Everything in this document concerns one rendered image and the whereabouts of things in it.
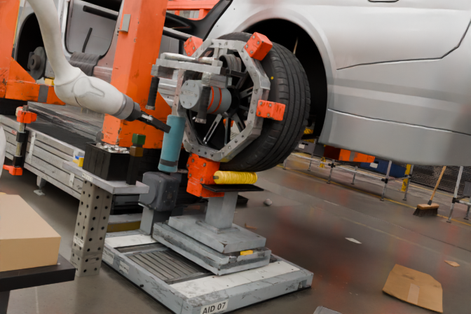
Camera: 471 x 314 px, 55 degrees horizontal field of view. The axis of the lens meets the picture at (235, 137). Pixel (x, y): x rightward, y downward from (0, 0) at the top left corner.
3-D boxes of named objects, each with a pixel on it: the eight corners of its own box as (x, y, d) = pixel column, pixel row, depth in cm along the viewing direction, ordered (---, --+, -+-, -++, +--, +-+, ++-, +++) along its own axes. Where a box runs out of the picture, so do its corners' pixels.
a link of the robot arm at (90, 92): (129, 90, 159) (106, 86, 167) (94, 71, 147) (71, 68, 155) (118, 119, 158) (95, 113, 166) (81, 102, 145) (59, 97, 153)
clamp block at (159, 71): (172, 79, 207) (174, 68, 207) (156, 76, 201) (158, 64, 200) (165, 78, 211) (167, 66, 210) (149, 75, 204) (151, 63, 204)
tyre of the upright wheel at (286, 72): (295, 19, 218) (202, 71, 260) (265, 5, 201) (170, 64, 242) (326, 151, 202) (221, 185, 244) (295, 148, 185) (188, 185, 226)
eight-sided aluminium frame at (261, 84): (254, 171, 196) (279, 45, 192) (244, 171, 191) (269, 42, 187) (174, 145, 233) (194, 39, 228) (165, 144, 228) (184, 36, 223)
